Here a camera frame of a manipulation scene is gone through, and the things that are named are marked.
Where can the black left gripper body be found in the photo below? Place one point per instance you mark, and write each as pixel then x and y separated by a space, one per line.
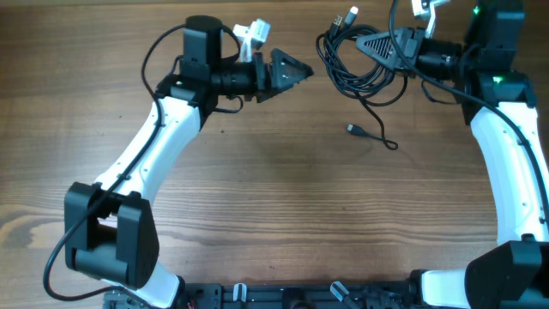
pixel 241 77

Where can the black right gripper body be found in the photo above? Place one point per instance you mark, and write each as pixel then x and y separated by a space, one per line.
pixel 434 57

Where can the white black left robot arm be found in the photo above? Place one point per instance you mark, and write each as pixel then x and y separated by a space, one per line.
pixel 109 229

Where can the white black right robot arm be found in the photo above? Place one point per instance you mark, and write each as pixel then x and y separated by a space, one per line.
pixel 499 105

